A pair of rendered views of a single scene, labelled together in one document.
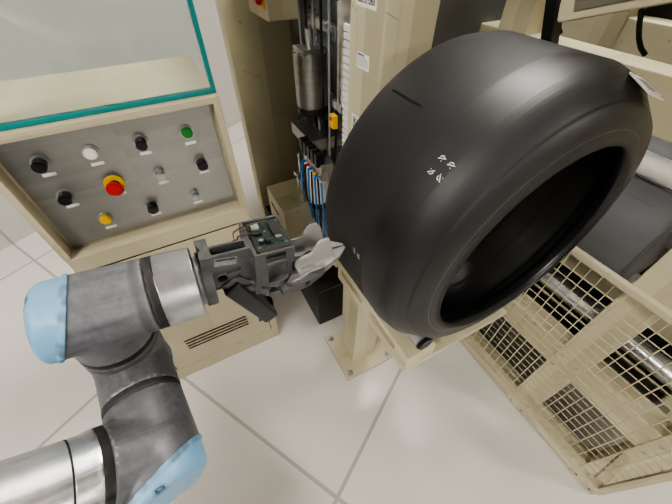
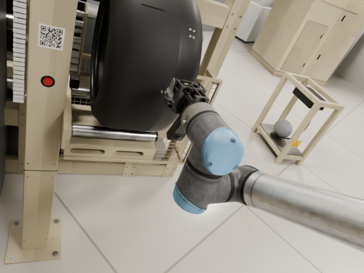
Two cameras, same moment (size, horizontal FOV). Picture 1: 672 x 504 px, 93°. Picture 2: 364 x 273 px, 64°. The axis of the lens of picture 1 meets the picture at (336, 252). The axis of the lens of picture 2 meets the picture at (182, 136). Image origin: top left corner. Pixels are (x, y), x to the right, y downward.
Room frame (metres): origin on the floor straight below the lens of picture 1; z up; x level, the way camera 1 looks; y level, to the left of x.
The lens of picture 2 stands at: (0.30, 0.80, 1.62)
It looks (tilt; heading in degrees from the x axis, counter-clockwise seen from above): 34 degrees down; 268
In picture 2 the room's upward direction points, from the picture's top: 23 degrees clockwise
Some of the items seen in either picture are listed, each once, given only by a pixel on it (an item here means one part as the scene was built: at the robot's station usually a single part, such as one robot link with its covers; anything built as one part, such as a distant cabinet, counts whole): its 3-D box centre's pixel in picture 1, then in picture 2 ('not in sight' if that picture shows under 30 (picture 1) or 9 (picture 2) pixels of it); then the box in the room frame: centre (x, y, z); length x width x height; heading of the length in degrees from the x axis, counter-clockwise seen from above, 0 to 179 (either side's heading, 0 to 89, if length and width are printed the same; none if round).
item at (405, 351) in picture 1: (381, 303); (111, 145); (0.51, -0.13, 0.84); 0.36 x 0.09 x 0.06; 28
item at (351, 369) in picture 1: (357, 346); (35, 238); (0.79, -0.12, 0.01); 0.27 x 0.27 x 0.02; 28
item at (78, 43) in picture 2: not in sight; (60, 34); (0.95, -0.49, 1.05); 0.20 x 0.15 x 0.30; 28
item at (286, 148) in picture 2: not in sight; (292, 119); (-0.87, -2.15, 0.40); 0.60 x 0.35 x 0.80; 118
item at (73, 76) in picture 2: not in sight; (75, 81); (0.76, -0.27, 0.97); 0.05 x 0.04 x 0.05; 118
